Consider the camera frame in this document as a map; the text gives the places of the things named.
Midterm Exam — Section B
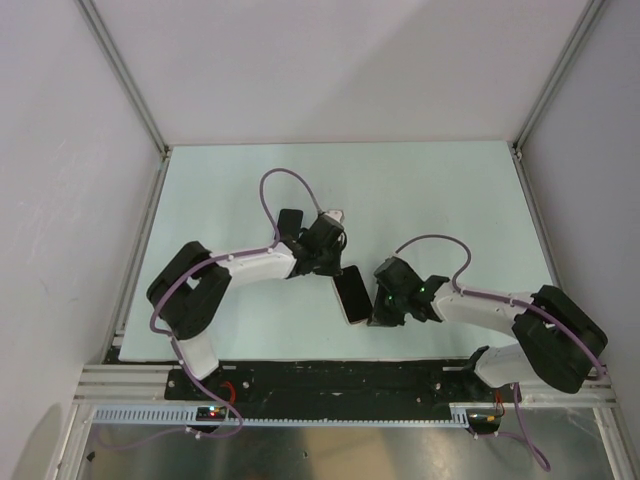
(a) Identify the aluminium side rail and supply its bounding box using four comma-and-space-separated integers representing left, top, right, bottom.
96, 147, 173, 363
509, 145, 571, 294

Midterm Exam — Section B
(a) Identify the right aluminium corner post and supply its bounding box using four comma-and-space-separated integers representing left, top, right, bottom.
512, 0, 609, 154

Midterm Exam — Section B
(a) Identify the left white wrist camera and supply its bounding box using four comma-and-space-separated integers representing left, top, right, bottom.
322, 209, 345, 224

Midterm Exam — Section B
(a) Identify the aluminium corner post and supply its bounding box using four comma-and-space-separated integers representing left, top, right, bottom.
512, 0, 609, 154
75, 0, 169, 159

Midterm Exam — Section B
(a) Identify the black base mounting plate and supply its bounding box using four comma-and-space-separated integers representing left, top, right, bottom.
165, 360, 512, 404

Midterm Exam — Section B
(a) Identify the left aluminium side rail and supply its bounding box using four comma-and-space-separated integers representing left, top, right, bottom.
96, 147, 173, 363

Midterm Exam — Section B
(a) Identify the black smartphone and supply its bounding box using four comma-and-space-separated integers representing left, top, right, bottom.
277, 209, 305, 244

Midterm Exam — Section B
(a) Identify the white slotted cable duct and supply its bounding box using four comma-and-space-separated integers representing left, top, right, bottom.
93, 404, 469, 428

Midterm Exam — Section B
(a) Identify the left controller board with LEDs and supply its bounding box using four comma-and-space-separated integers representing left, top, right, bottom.
196, 406, 228, 421

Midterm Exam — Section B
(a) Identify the beige phone case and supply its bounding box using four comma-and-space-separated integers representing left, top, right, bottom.
331, 267, 375, 327

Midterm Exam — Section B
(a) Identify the right aluminium side rail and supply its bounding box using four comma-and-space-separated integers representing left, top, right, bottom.
509, 145, 571, 294

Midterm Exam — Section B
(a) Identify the black phone pink edge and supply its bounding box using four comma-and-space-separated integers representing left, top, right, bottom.
333, 265, 374, 324

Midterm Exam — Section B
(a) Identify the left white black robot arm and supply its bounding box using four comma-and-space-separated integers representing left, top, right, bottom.
146, 210, 346, 399

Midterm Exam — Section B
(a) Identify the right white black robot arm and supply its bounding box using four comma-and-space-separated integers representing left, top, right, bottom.
368, 256, 608, 401

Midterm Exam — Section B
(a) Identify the left aluminium corner post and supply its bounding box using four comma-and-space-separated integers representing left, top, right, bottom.
75, 0, 169, 159

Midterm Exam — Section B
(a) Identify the right controller board with wires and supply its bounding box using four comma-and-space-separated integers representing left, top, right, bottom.
466, 409, 503, 436

